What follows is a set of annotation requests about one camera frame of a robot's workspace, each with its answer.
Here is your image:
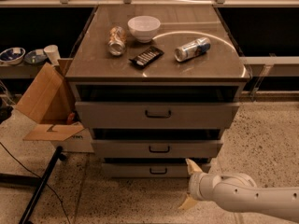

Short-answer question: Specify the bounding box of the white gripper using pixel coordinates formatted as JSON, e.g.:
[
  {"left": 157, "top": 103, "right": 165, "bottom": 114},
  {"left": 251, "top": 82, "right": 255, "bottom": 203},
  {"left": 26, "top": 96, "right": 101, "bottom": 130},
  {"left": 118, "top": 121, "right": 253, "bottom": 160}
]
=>
[{"left": 178, "top": 159, "right": 221, "bottom": 210}]

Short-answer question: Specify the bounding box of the grey drawer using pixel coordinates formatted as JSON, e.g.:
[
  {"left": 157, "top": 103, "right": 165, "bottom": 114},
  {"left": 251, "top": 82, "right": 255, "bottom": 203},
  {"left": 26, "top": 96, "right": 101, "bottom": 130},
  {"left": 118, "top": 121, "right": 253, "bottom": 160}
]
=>
[
  {"left": 102, "top": 163, "right": 189, "bottom": 178},
  {"left": 76, "top": 102, "right": 239, "bottom": 129},
  {"left": 92, "top": 140, "right": 223, "bottom": 159}
]

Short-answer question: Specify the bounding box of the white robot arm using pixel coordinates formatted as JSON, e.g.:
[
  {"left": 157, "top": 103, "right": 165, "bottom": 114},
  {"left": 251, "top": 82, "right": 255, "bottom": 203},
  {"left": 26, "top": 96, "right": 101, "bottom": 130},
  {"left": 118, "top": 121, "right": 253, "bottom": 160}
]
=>
[{"left": 179, "top": 159, "right": 299, "bottom": 222}]

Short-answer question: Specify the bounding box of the grey drawer cabinet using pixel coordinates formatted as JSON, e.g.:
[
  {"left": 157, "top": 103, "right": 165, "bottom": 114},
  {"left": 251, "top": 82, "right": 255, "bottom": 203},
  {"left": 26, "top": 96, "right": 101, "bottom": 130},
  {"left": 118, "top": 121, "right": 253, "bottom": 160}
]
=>
[{"left": 66, "top": 4, "right": 249, "bottom": 171}]

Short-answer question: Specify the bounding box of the open cardboard box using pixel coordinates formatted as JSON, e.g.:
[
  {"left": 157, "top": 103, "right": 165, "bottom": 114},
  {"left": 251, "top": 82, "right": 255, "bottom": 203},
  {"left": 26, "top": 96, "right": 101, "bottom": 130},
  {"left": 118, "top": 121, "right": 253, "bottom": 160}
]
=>
[{"left": 16, "top": 63, "right": 93, "bottom": 153}]

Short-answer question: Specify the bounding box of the blue white soda can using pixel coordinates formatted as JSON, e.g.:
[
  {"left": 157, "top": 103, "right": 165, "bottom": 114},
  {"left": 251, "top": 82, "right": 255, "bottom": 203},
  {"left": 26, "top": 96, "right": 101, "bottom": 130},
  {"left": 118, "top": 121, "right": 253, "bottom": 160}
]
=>
[{"left": 175, "top": 37, "right": 211, "bottom": 63}]

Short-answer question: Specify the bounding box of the orange soda can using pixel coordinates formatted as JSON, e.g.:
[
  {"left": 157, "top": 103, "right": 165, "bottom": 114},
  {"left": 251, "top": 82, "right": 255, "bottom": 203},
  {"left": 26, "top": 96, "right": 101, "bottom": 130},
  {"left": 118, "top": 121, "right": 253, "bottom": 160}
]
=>
[{"left": 108, "top": 26, "right": 127, "bottom": 56}]

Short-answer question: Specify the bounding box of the black metal stand leg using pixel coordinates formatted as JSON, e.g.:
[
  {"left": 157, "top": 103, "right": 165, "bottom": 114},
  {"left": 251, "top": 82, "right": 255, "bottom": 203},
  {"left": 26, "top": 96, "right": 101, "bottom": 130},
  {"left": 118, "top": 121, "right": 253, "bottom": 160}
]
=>
[{"left": 0, "top": 147, "right": 66, "bottom": 224}]

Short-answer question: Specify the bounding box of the white paper cup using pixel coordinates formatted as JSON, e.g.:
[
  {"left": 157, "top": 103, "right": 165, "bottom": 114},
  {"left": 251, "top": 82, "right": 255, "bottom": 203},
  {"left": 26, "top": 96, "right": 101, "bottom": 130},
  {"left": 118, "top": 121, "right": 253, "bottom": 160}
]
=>
[{"left": 44, "top": 45, "right": 60, "bottom": 65}]

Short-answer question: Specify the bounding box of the dark blue bowl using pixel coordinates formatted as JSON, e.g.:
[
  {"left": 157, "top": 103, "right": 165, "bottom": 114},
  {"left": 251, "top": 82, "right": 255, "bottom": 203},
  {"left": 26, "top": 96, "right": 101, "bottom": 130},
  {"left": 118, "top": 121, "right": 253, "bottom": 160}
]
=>
[{"left": 23, "top": 49, "right": 48, "bottom": 65}]

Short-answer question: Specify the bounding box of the black floor cable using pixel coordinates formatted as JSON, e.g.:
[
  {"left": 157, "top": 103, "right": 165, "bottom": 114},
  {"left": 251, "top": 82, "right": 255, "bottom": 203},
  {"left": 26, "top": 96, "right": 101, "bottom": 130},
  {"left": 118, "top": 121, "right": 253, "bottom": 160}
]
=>
[{"left": 0, "top": 142, "right": 72, "bottom": 224}]

